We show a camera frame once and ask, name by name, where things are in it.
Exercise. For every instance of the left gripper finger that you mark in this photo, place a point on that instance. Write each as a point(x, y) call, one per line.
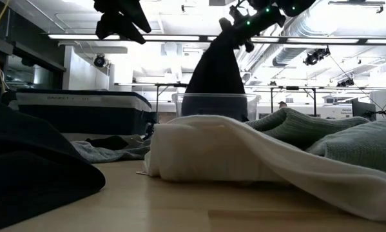
point(131, 34)
point(139, 17)

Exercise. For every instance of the light grey sock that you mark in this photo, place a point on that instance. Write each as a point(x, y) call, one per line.
point(109, 156)

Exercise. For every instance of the white thick cloth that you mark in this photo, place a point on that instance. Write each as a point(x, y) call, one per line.
point(212, 151)

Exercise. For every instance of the black cloth with grey panel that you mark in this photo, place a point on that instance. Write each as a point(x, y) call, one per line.
point(25, 167)

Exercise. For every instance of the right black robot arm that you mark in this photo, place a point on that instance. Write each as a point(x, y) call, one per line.
point(295, 6)

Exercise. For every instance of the long ceiling light bar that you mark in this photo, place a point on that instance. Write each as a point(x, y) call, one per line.
point(173, 37)

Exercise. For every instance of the black-legged folding table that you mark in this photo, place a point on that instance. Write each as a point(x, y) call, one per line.
point(157, 85)
point(308, 87)

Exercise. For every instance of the clear plastic bin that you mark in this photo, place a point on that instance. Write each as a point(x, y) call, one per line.
point(255, 106)

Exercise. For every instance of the person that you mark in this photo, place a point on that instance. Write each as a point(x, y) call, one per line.
point(282, 104)

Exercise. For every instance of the dark blue fabric basket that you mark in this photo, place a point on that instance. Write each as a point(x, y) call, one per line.
point(83, 119)

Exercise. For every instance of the small black cloth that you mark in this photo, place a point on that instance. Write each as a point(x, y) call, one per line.
point(107, 143)

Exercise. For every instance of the pale knitted ribbed cloth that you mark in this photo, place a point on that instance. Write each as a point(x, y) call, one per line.
point(295, 129)

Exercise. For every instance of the dark computer monitor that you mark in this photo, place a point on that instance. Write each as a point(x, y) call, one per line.
point(363, 108)

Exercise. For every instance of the black ceiling-mounted camera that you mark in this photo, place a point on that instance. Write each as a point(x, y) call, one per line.
point(315, 56)
point(99, 60)

